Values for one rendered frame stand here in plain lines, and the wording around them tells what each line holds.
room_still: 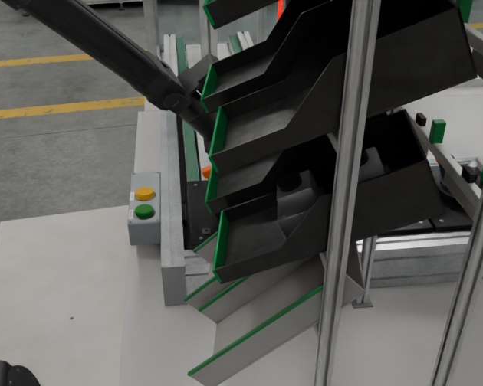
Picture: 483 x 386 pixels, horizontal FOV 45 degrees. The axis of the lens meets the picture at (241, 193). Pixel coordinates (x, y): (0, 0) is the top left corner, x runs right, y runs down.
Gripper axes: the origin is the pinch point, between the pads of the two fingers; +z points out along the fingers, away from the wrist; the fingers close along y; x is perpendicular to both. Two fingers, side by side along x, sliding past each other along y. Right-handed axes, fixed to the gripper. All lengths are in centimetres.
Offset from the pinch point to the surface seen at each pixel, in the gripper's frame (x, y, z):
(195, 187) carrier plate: 15.7, 8.7, 2.6
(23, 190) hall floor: 148, 167, 21
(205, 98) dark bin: -11.8, -32.4, -27.9
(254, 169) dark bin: -7.4, -25.7, -11.3
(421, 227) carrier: -18.7, -11.8, 31.7
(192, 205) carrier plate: 16.3, 1.4, 1.8
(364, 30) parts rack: -32, -52, -31
